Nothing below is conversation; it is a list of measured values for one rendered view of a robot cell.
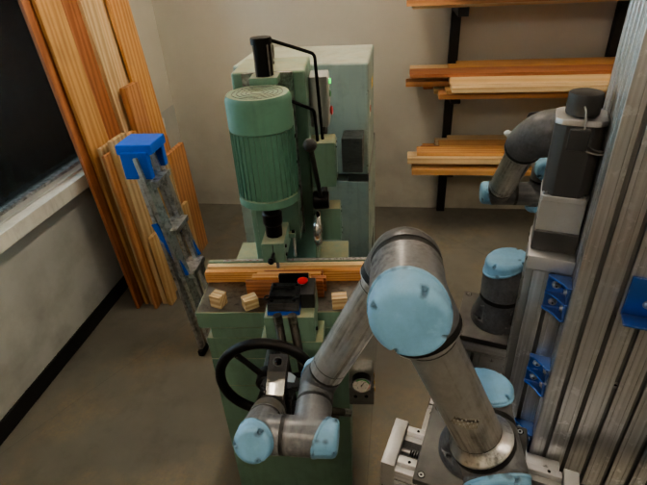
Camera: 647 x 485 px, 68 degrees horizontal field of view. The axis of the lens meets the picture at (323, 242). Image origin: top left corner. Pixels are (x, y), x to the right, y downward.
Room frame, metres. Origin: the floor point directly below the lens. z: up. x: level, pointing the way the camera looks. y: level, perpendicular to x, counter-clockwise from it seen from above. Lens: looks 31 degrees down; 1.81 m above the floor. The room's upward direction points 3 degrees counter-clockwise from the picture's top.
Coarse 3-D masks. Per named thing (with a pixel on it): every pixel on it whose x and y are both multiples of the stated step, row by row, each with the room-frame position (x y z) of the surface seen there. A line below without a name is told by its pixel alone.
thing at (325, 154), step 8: (312, 136) 1.51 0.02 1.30; (320, 136) 1.51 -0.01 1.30; (328, 136) 1.50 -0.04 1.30; (320, 144) 1.44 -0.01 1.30; (328, 144) 1.44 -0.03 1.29; (336, 144) 1.50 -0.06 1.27; (320, 152) 1.44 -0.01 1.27; (328, 152) 1.44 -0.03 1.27; (336, 152) 1.47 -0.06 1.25; (320, 160) 1.44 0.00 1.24; (328, 160) 1.44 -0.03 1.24; (336, 160) 1.45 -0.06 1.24; (320, 168) 1.44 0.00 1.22; (328, 168) 1.44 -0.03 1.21; (336, 168) 1.44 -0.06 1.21; (312, 176) 1.44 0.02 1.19; (320, 176) 1.44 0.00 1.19; (328, 176) 1.44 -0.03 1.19; (336, 176) 1.44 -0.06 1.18; (312, 184) 1.44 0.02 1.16; (328, 184) 1.44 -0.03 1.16; (336, 184) 1.44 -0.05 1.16
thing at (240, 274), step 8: (208, 272) 1.29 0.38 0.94; (216, 272) 1.29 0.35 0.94; (224, 272) 1.29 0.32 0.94; (232, 272) 1.28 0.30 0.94; (240, 272) 1.28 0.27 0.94; (248, 272) 1.28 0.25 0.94; (256, 272) 1.28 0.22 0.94; (328, 272) 1.26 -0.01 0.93; (336, 272) 1.26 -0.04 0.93; (344, 272) 1.25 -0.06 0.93; (352, 272) 1.25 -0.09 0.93; (208, 280) 1.29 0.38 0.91; (216, 280) 1.29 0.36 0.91; (224, 280) 1.29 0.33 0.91; (232, 280) 1.28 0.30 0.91; (240, 280) 1.28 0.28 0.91; (328, 280) 1.26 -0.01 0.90; (336, 280) 1.26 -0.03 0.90; (344, 280) 1.25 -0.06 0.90; (352, 280) 1.25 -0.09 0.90
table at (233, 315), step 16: (208, 288) 1.26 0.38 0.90; (224, 288) 1.25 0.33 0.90; (240, 288) 1.25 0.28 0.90; (336, 288) 1.22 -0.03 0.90; (352, 288) 1.21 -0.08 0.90; (208, 304) 1.17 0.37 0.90; (240, 304) 1.16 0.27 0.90; (320, 304) 1.14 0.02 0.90; (208, 320) 1.13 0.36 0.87; (224, 320) 1.13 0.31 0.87; (240, 320) 1.13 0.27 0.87; (256, 320) 1.12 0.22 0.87; (320, 320) 1.10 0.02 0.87; (320, 336) 1.04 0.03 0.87
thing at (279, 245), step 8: (288, 224) 1.35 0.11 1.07; (288, 232) 1.33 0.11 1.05; (264, 240) 1.26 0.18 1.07; (272, 240) 1.25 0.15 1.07; (280, 240) 1.25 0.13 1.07; (288, 240) 1.32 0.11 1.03; (264, 248) 1.23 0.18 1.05; (272, 248) 1.23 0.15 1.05; (280, 248) 1.23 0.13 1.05; (288, 248) 1.30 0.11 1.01; (264, 256) 1.23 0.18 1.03; (280, 256) 1.23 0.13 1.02
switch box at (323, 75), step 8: (312, 72) 1.60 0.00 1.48; (320, 72) 1.60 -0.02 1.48; (328, 72) 1.62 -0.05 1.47; (312, 80) 1.54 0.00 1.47; (320, 80) 1.54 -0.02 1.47; (312, 88) 1.54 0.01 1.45; (320, 88) 1.54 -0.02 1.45; (312, 96) 1.54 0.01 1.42; (328, 96) 1.55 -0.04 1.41; (312, 104) 1.54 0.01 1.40; (328, 104) 1.54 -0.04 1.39; (328, 112) 1.54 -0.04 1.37; (312, 120) 1.54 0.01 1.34; (328, 120) 1.54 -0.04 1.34
